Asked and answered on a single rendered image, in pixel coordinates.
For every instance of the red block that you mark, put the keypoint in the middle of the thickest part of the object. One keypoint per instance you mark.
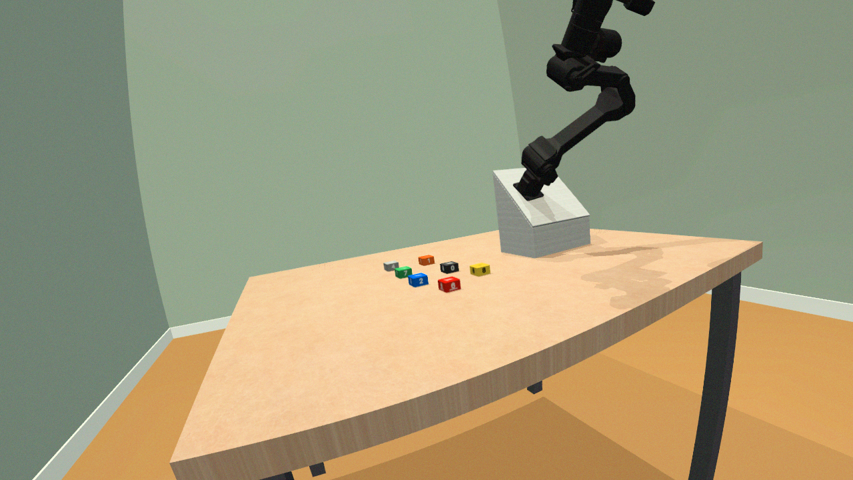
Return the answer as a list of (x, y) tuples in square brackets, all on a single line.
[(449, 284)]

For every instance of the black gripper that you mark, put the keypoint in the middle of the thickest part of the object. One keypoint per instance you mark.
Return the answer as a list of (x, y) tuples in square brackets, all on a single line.
[(589, 14)]

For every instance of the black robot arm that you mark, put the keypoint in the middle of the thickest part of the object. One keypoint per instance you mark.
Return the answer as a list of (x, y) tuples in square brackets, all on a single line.
[(573, 67)]

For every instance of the blue block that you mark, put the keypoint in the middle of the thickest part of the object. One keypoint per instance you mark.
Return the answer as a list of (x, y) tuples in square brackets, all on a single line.
[(418, 280)]

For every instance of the yellow block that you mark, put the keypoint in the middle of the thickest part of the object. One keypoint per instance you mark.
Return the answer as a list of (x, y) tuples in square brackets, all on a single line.
[(479, 269)]

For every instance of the green block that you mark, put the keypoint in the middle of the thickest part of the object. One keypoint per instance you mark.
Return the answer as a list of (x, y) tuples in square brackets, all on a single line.
[(403, 272)]

